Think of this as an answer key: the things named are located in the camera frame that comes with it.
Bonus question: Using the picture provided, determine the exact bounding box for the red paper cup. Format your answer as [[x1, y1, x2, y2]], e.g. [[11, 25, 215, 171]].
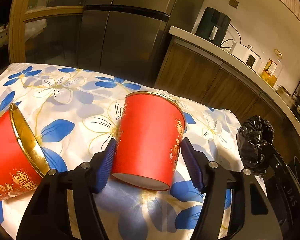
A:
[[112, 91, 186, 191], [0, 103, 50, 201]]

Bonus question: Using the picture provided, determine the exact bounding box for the blue floral tablecloth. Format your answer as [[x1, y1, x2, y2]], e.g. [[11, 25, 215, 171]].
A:
[[0, 63, 243, 239]]

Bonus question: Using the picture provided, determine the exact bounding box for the wall power socket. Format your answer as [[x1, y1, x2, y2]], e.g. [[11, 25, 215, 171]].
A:
[[229, 0, 239, 9]]

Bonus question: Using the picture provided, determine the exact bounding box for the stainless steel bowl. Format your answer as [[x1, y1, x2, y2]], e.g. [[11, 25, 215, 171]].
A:
[[276, 85, 295, 108]]

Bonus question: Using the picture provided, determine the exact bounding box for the wooden glass door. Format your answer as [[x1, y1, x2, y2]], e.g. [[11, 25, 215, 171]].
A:
[[8, 0, 84, 63]]

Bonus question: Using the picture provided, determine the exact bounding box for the wooden lower cabinet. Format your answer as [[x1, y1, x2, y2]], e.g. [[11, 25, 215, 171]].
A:
[[155, 34, 300, 164]]

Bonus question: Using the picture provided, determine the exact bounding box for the black air fryer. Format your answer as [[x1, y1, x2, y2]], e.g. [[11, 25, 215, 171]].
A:
[[196, 7, 231, 47]]

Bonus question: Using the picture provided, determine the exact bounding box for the white rice cooker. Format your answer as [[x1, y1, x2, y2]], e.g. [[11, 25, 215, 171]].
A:
[[230, 41, 262, 73]]

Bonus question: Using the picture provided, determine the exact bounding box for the cooking oil bottle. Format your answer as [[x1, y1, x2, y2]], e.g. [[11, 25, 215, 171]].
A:
[[261, 49, 283, 88]]

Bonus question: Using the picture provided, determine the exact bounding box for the dark grey refrigerator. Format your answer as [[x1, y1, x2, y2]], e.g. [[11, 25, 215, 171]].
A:
[[78, 0, 204, 86]]

